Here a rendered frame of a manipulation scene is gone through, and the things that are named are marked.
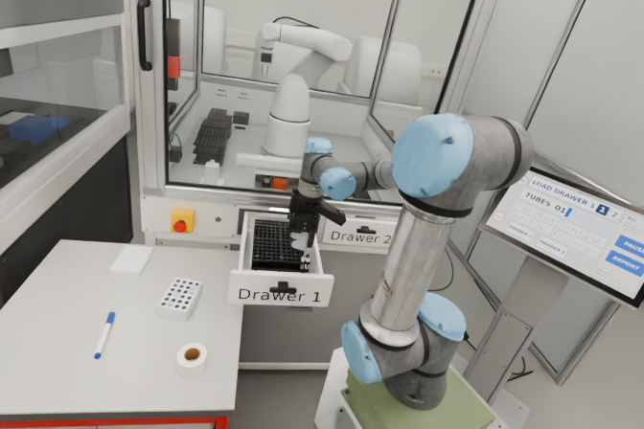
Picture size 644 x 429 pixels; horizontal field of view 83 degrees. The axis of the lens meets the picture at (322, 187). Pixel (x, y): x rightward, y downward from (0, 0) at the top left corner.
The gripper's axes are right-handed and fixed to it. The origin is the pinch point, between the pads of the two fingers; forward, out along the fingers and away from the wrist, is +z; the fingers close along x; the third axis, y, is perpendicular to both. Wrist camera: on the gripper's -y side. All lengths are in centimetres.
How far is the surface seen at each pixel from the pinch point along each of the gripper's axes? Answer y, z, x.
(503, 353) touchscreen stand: -94, 51, -5
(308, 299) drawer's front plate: -0.8, 9.3, 10.8
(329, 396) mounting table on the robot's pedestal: -5.4, 18.0, 34.5
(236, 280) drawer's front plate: 20.0, 3.4, 10.9
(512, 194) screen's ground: -80, -15, -23
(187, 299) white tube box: 33.2, 14.2, 7.8
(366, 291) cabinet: -34, 38, -24
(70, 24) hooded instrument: 87, -45, -63
